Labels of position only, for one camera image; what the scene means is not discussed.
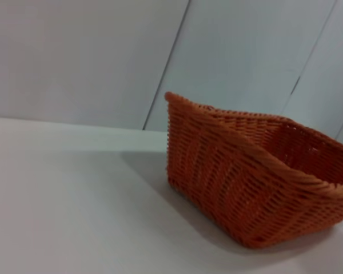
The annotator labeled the orange woven plastic basket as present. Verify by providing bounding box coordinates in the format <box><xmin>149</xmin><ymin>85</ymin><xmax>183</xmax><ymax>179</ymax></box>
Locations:
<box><xmin>164</xmin><ymin>91</ymin><xmax>343</xmax><ymax>249</ymax></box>

